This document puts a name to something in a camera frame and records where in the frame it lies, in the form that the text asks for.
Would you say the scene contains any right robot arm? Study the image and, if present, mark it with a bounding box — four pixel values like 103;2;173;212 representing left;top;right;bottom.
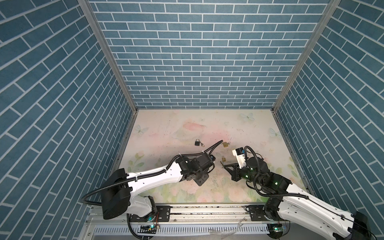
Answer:
223;146;376;240

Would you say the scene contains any left corner aluminium post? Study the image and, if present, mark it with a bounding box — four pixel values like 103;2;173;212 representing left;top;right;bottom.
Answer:
78;0;138;114

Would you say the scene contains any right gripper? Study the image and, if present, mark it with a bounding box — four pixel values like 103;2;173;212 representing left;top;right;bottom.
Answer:
223;162;264;187

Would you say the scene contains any right corner aluminium post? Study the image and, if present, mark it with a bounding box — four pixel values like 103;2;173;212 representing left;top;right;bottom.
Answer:
272;0;341;114

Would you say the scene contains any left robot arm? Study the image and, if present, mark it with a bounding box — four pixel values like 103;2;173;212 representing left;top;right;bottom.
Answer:
81;141;223;220

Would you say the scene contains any corner aluminium post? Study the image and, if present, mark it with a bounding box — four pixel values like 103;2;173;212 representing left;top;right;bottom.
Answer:
272;0;341;114
78;0;138;114

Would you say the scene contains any brass padlock shackle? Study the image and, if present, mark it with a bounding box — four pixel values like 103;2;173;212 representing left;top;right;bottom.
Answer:
222;142;231;148

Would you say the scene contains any aluminium rail base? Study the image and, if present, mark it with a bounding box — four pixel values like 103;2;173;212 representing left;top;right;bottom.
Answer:
77;202;343;240

